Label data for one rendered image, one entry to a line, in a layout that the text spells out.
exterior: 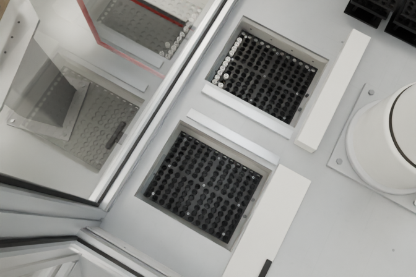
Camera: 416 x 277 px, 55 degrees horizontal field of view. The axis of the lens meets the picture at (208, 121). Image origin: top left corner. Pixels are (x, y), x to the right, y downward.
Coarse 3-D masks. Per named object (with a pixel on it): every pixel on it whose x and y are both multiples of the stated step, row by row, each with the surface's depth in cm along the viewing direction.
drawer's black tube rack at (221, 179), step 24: (192, 144) 95; (168, 168) 93; (192, 168) 96; (216, 168) 93; (240, 168) 94; (168, 192) 95; (192, 192) 95; (216, 192) 92; (240, 192) 95; (192, 216) 90; (216, 216) 90; (240, 216) 91
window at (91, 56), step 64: (0, 0) 26; (64, 0) 33; (128, 0) 45; (192, 0) 68; (0, 64) 30; (64, 64) 39; (128, 64) 55; (0, 128) 34; (64, 128) 46; (128, 128) 73; (64, 192) 58
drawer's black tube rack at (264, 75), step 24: (240, 48) 102; (264, 48) 102; (240, 72) 100; (264, 72) 100; (288, 72) 101; (312, 72) 101; (240, 96) 102; (264, 96) 99; (288, 96) 99; (288, 120) 97
